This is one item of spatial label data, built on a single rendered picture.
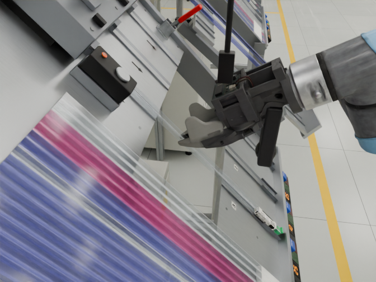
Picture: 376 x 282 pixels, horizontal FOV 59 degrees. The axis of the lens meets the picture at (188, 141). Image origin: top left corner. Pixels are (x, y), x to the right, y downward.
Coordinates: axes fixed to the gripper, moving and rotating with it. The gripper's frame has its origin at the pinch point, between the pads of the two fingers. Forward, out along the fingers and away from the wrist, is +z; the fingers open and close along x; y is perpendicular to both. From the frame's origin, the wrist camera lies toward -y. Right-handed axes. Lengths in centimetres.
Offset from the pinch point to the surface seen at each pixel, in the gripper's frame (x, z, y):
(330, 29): -366, -53, -138
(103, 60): 6.2, 1.0, 20.3
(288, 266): 8.0, -7.4, -29.1
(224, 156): -7.6, -1.4, -11.1
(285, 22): -388, -9, -114
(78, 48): 6.0, 3.2, 23.1
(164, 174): -26.1, 25.9, -23.4
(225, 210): 5.9, -1.7, -12.8
